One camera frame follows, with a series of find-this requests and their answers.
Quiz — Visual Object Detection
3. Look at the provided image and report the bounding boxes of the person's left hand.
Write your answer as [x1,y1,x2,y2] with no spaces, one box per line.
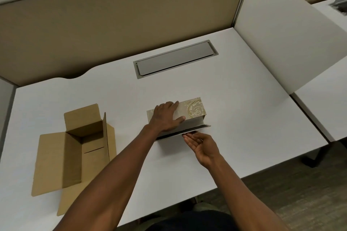
[148,101,186,134]

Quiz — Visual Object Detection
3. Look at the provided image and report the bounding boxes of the beige fabric partition panel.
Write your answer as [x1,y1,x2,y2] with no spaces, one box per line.
[0,0,253,87]

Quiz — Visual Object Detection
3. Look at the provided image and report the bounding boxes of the person's dark clothing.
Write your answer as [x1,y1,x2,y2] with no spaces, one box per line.
[141,202,240,231]

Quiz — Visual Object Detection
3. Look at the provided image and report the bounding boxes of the white desk divider panel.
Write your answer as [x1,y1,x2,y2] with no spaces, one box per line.
[234,0,347,95]

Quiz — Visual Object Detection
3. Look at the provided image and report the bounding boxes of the open grey cable hatch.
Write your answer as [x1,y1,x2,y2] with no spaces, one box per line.
[329,0,347,17]

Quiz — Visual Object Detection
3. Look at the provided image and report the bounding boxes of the black table leg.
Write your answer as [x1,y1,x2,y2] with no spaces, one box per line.
[302,145,331,168]

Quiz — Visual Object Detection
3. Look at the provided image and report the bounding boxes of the open brown cardboard box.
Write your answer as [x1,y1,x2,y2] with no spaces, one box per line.
[31,104,117,217]

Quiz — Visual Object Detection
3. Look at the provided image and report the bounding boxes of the grey metal cable hatch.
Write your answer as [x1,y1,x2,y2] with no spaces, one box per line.
[133,40,219,80]

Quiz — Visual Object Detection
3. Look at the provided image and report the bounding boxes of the gold patterned gift box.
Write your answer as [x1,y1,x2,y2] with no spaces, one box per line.
[147,97,211,141]

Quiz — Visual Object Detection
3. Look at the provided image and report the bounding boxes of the person's right forearm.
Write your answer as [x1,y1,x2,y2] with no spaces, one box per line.
[207,154,291,231]

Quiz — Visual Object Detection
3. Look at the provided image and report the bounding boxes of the person's left forearm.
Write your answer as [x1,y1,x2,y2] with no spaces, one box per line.
[54,125,164,231]

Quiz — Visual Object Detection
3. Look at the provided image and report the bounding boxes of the person's right hand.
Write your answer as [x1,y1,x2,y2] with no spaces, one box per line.
[182,132,222,169]

